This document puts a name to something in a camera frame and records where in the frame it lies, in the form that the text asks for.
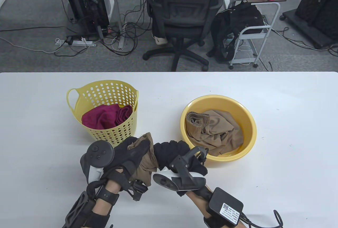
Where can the person's left hand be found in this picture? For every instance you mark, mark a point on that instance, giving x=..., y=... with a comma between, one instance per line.
x=126, y=154

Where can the person's right hand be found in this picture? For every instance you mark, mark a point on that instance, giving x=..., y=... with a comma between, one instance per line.
x=169, y=151

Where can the tan shorts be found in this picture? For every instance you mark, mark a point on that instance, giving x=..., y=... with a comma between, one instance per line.
x=219, y=130
x=146, y=164

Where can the black handheld controller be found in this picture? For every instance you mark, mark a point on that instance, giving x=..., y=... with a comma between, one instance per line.
x=165, y=181
x=99, y=152

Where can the maroon shorts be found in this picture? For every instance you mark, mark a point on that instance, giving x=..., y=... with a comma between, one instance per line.
x=100, y=117

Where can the person's left forearm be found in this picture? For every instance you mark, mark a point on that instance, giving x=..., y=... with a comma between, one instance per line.
x=101, y=208

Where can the black lattice forearm brace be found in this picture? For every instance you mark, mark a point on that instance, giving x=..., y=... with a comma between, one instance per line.
x=78, y=209

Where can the yellow round plastic basin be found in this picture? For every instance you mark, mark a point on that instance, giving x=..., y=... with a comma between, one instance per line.
x=195, y=104

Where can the yellow perforated plastic basket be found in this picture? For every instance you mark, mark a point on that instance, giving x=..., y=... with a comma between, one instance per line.
x=79, y=109

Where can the black box wrist device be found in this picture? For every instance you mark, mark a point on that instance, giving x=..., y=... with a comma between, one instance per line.
x=224, y=203

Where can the white power strip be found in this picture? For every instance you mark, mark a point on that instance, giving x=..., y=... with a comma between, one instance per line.
x=81, y=43

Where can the black power adapter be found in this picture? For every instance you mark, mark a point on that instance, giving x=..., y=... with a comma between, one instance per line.
x=69, y=40

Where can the black mesh office chair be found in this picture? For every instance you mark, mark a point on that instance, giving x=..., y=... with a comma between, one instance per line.
x=184, y=14

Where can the black backpack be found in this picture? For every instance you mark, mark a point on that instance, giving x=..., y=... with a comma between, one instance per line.
x=237, y=19

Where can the grey metal desk leg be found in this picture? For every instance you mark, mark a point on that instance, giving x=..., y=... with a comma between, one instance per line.
x=117, y=1

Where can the black computer tower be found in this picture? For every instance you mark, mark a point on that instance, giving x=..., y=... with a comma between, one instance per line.
x=87, y=1

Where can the white furniture foot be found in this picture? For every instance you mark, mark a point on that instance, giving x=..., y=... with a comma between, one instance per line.
x=2, y=2

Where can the black cabinet on casters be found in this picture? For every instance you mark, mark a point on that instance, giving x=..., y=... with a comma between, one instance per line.
x=317, y=6

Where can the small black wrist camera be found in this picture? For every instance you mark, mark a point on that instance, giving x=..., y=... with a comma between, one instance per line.
x=138, y=189

